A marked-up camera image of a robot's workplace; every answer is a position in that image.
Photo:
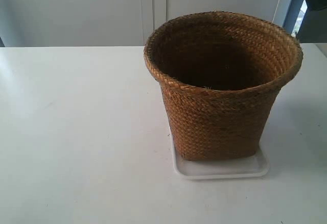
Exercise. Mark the brown woven straw basket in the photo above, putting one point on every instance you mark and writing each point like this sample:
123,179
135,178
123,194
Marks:
220,73

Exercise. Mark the white rectangular plastic tray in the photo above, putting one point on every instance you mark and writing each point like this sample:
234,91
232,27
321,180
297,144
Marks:
255,166

